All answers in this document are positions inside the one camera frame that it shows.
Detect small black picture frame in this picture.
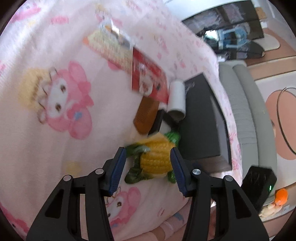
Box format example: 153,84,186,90
148,109,179,135

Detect grey padded headboard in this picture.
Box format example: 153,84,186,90
219,62,278,177

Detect black cardboard storage box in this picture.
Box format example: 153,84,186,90
178,74,232,174

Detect white paper roll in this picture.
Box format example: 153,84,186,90
167,80,186,121

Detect pink cartoon print bedspread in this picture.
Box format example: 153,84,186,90
1,1,242,240

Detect yellow orange printed card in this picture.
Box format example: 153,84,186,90
83,29,132,74

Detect red snack packet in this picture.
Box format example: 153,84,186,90
132,47,169,104

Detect green yellow corn package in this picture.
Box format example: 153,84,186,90
125,131,181,184

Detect brown wooden comb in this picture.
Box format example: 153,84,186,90
133,96,159,135

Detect dark glass display cabinet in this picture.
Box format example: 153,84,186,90
182,1,265,62

